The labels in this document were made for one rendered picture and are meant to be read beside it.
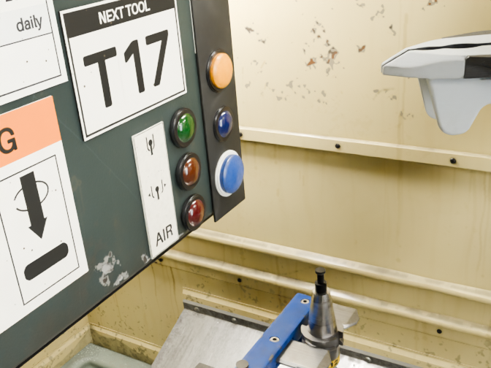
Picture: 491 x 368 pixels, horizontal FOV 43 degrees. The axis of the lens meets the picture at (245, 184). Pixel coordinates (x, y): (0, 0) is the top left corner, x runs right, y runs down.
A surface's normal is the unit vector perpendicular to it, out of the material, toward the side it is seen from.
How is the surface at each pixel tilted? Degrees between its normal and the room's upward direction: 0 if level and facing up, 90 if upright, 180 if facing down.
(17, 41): 90
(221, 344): 24
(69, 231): 90
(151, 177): 90
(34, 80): 90
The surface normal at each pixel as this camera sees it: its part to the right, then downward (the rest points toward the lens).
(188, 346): -0.28, -0.67
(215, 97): 0.86, 0.15
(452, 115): -0.05, 0.41
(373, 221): -0.50, 0.39
